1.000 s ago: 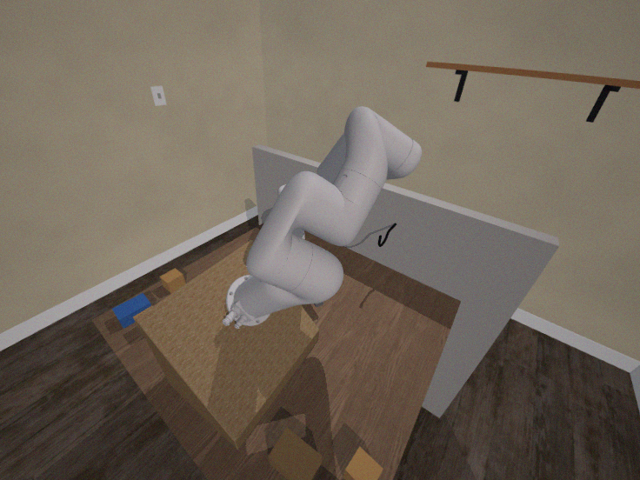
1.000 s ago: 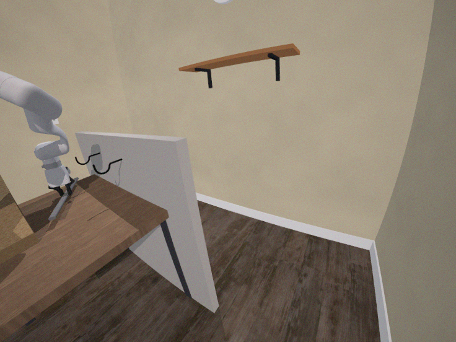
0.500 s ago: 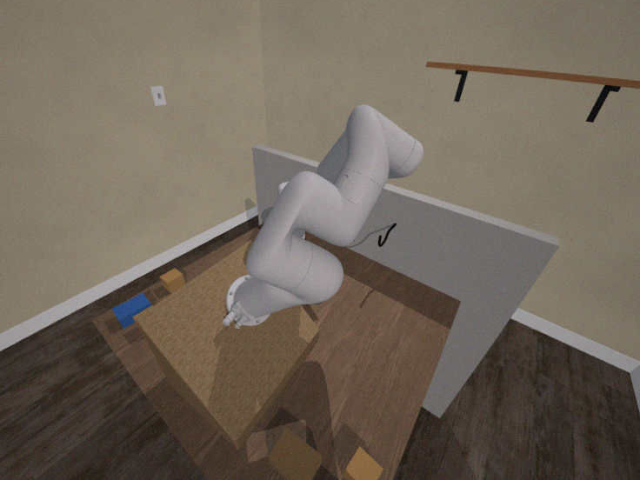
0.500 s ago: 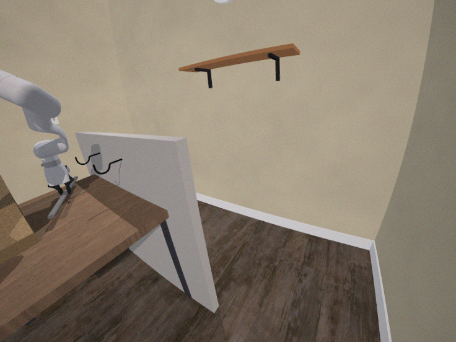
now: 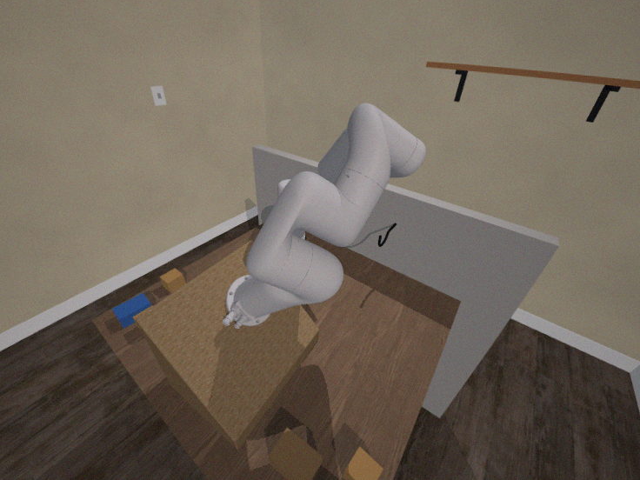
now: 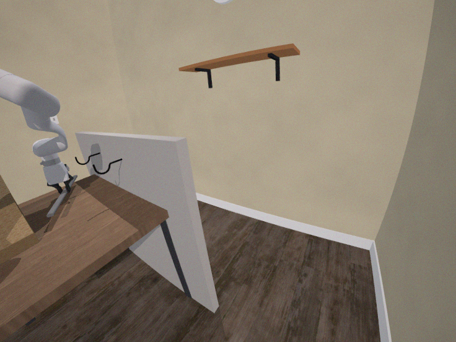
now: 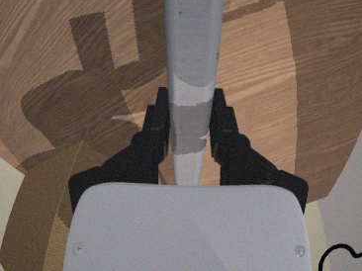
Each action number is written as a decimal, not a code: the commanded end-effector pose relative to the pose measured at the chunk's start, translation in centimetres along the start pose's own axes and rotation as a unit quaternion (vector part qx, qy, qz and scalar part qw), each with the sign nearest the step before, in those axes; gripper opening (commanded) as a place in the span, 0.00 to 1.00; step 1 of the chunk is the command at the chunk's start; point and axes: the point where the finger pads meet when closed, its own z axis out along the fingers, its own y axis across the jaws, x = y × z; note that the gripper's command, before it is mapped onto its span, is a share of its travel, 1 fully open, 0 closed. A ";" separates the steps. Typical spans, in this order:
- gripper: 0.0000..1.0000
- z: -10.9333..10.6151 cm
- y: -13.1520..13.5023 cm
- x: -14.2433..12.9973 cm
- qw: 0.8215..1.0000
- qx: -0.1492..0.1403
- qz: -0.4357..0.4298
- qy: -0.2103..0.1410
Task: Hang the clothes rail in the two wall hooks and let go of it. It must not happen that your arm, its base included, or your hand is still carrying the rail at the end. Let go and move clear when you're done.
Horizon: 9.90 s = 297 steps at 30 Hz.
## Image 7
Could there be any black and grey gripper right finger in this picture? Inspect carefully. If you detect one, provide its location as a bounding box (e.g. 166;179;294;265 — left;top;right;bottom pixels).
209;88;309;214

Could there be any grey rod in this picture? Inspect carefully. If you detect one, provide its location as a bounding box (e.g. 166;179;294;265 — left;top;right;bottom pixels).
163;0;224;186

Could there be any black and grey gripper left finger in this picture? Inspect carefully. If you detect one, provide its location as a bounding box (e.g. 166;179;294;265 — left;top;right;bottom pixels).
68;87;170;215

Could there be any grey flat wall panel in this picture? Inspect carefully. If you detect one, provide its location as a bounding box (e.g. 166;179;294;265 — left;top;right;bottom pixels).
317;131;362;271

